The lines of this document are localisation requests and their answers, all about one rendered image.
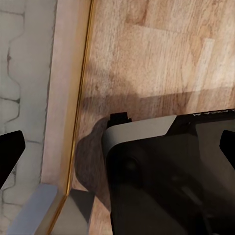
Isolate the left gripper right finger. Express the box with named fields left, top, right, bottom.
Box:
left=219, top=130, right=235, bottom=169

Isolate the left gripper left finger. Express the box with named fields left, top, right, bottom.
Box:
left=0, top=130, right=25, bottom=189

